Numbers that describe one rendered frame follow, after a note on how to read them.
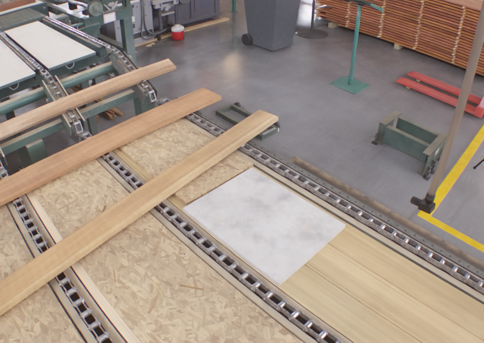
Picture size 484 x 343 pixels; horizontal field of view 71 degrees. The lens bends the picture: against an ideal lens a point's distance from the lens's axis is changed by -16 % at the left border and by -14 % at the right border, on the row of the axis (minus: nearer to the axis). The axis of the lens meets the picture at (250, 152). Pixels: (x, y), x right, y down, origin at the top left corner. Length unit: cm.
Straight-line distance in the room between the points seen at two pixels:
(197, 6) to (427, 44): 422
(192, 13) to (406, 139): 503
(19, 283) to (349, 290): 135
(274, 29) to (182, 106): 343
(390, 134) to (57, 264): 311
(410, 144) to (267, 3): 308
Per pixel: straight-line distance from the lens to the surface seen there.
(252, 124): 237
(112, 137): 239
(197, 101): 265
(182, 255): 167
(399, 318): 159
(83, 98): 284
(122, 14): 525
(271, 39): 593
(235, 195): 191
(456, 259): 188
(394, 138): 384
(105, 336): 149
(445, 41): 667
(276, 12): 573
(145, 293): 157
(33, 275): 173
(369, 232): 184
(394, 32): 694
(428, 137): 400
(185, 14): 745
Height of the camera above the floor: 210
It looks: 35 degrees down
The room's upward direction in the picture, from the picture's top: 1 degrees clockwise
